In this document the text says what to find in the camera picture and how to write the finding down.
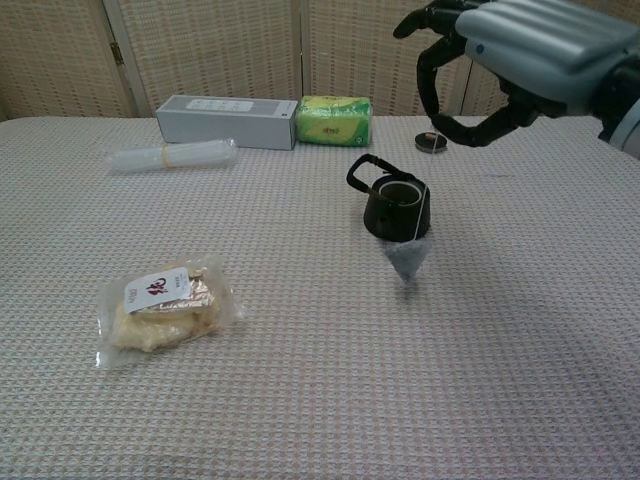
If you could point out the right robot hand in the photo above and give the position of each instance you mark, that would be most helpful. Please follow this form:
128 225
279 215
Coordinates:
530 40

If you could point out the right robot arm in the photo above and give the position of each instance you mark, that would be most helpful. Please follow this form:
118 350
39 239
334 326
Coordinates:
625 120

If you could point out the black teapot lid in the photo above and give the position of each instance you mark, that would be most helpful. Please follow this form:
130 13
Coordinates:
425 144

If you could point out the black teapot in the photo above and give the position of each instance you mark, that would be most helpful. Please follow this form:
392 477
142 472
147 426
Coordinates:
390 220

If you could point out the green tissue pack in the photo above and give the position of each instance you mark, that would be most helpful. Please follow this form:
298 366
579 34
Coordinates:
332 122

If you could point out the woven folding screen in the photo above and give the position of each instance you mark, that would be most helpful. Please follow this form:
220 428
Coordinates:
215 50

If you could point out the white rectangular cardboard box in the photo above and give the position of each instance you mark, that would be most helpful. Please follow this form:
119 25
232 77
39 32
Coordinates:
225 125

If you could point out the sleeve of clear plastic cups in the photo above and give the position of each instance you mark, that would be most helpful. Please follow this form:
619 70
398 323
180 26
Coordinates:
170 155

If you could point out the woven checkered tablecloth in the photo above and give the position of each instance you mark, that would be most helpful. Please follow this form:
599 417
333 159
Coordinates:
300 375

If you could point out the brass screen hinge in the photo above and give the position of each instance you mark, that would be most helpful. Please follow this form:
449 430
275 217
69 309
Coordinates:
116 52

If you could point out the packaged pastry snack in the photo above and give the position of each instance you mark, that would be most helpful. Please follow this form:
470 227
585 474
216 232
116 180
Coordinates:
165 310

